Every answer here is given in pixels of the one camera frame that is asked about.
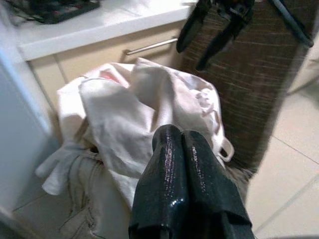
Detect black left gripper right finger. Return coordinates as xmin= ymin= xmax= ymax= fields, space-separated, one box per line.
xmin=182 ymin=130 xmax=253 ymax=239

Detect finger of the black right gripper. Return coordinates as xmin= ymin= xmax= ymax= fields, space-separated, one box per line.
xmin=195 ymin=15 xmax=247 ymax=72
xmin=176 ymin=0 xmax=209 ymax=53

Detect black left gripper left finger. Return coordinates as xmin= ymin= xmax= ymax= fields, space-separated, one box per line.
xmin=128 ymin=125 xmax=188 ymax=239

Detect large cream cloth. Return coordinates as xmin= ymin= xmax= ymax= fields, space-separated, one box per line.
xmin=78 ymin=57 xmax=226 ymax=209

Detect dark grey rod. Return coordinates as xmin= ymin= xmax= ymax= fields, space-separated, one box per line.
xmin=269 ymin=0 xmax=314 ymax=47

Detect beige trousers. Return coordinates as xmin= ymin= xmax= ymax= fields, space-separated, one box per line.
xmin=58 ymin=150 xmax=140 ymax=239

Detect white countertop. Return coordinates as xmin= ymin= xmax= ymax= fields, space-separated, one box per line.
xmin=16 ymin=0 xmax=200 ymax=61

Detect pink garment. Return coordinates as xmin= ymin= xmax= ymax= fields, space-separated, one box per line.
xmin=99 ymin=70 xmax=122 ymax=82

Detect beige cabinet drawer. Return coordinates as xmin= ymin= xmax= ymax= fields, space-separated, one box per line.
xmin=26 ymin=19 xmax=191 ymax=115

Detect small white cloth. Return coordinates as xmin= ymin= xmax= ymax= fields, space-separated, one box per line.
xmin=34 ymin=141 xmax=88 ymax=196

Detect black tray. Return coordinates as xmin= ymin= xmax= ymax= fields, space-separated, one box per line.
xmin=7 ymin=0 xmax=101 ymax=25

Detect white appliance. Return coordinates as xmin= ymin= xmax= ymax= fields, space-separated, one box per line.
xmin=0 ymin=4 xmax=61 ymax=214

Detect silver drawer handle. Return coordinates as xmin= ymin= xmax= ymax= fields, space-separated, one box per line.
xmin=123 ymin=36 xmax=179 ymax=57

